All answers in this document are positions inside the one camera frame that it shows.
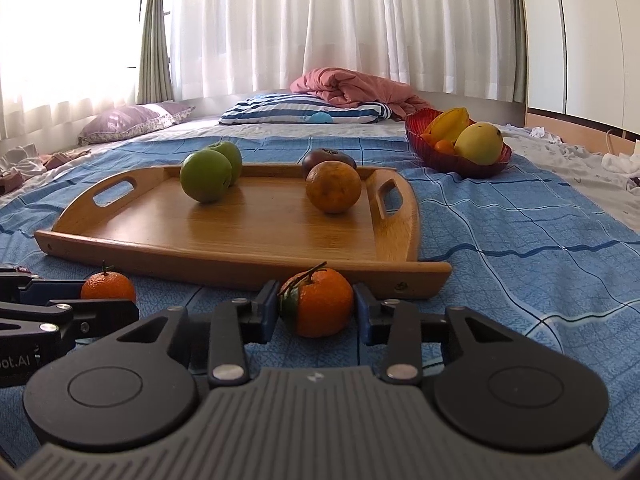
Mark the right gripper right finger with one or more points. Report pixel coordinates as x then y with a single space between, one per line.
402 328

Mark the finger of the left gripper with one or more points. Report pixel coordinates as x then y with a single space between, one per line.
26 328
22 289

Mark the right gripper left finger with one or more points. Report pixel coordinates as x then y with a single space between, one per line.
218 339

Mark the small mandarin without leaf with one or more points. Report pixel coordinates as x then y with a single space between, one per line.
108 284

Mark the small mandarin with leaf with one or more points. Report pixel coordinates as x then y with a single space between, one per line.
316 303

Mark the brownish orange fruit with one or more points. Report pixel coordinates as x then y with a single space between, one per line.
333 187

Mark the smooth green apple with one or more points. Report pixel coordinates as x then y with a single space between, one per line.
205 175

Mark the green apple with stem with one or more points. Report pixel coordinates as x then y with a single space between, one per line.
234 156

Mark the wooden serving tray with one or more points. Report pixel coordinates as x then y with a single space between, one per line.
262 229

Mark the brown cloth at left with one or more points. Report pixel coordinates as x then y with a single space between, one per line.
52 161

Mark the small orange in bowl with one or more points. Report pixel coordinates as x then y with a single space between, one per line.
445 147

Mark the purple floral pillow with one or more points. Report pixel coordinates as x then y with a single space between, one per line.
129 121

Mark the red glass fruit bowl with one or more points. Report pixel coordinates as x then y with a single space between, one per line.
441 156

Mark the blue striped pillow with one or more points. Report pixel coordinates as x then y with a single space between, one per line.
301 108

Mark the pink blanket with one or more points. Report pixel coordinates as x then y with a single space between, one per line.
345 88

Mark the green side curtain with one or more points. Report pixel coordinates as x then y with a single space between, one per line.
154 82

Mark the right green curtain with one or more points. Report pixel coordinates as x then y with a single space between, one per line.
521 59

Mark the white crumpled clothes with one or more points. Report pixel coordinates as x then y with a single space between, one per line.
627 166

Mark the white sheer curtain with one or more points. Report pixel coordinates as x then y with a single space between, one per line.
225 47

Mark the white wardrobe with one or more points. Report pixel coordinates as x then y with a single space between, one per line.
583 59

